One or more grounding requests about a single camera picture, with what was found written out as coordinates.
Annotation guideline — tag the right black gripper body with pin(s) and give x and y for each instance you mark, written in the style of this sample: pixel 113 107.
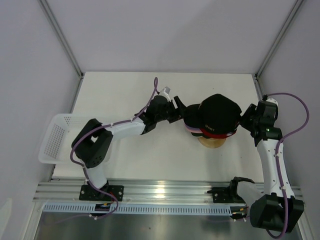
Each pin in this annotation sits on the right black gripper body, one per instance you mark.
pixel 248 118

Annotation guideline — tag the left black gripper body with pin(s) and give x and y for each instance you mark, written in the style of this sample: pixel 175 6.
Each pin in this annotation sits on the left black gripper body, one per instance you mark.
pixel 170 114

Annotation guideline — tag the lavender baseball cap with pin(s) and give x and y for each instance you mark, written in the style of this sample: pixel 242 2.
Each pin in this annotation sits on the lavender baseball cap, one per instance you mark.
pixel 193 130

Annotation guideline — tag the dark green baseball cap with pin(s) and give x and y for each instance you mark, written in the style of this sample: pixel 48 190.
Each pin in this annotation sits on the dark green baseball cap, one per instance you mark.
pixel 197 135

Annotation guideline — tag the black baseball cap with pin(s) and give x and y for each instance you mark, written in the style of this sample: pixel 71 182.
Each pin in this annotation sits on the black baseball cap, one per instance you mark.
pixel 216 106

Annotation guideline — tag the red baseball cap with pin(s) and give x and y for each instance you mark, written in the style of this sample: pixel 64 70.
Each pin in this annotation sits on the red baseball cap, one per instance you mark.
pixel 217 128

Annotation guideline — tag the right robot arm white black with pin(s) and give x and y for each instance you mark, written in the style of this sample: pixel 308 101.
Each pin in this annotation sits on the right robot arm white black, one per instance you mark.
pixel 276 208

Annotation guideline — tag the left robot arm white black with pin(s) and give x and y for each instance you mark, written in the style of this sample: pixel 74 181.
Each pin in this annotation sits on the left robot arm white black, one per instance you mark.
pixel 142 123

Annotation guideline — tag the wooden hat stand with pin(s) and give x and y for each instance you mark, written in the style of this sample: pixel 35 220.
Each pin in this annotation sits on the wooden hat stand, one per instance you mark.
pixel 212 143

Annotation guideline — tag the white plastic basket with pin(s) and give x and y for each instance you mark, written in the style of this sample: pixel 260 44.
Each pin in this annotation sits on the white plastic basket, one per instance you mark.
pixel 63 130

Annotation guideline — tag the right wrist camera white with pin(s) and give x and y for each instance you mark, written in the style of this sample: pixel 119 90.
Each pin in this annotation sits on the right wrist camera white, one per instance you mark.
pixel 269 99

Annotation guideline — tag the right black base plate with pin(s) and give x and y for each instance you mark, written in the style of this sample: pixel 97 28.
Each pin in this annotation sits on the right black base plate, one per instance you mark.
pixel 221 195

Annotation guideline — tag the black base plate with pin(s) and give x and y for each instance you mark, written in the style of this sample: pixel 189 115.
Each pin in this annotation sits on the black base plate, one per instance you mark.
pixel 221 195
pixel 87 193

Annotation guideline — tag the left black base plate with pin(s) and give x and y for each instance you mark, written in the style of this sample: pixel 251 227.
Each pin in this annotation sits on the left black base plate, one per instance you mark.
pixel 87 193

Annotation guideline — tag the right aluminium frame post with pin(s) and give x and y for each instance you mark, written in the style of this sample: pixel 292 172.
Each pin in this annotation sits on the right aluminium frame post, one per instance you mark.
pixel 288 21

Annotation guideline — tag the aluminium frame post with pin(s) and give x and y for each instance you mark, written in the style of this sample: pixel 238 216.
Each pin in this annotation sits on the aluminium frame post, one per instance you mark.
pixel 53 22
pixel 288 21

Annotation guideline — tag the aluminium mounting rail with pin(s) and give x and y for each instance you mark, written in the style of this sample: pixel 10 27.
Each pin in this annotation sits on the aluminium mounting rail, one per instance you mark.
pixel 156 192

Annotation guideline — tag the left aluminium frame post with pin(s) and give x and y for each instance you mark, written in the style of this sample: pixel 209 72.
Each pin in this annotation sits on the left aluminium frame post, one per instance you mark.
pixel 53 22

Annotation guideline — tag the white slotted cable duct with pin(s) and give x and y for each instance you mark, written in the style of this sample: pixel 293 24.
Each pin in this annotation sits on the white slotted cable duct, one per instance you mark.
pixel 90 208

